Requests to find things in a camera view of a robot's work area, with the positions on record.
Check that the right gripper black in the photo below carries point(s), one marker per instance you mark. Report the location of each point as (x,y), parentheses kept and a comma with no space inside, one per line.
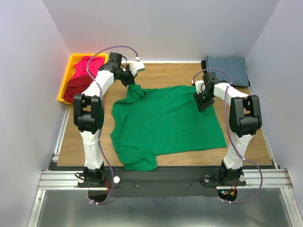
(204,103)

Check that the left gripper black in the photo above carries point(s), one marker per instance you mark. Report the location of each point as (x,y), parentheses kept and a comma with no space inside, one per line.
(129,80)

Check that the green t shirt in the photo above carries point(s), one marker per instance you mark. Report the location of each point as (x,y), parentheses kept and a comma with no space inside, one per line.
(160,121)

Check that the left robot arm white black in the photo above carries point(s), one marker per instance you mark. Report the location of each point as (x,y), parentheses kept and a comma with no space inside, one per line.
(89,114)

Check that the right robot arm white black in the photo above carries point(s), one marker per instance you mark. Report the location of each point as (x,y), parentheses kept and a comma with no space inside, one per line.
(242,120)

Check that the folded blue grey t shirt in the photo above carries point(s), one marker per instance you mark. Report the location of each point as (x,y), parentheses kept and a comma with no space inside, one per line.
(234,66)

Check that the dark red t shirt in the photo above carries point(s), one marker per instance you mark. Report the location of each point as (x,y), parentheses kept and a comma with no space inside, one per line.
(76,86)

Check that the yellow plastic bin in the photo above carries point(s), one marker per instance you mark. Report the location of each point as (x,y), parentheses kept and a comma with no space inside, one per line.
(69,72)

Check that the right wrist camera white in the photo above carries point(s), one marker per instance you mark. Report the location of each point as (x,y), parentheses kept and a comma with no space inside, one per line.
(199,85)

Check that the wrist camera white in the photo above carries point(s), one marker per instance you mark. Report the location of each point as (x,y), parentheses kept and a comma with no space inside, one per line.
(137,66)
(199,85)

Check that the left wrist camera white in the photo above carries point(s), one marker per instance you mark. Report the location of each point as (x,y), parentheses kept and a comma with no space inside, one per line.
(137,66)

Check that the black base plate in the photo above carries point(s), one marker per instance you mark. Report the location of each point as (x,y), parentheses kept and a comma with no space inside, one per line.
(162,182)

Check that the aluminium rail frame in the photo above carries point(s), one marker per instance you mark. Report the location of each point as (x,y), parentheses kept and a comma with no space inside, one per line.
(266,200)

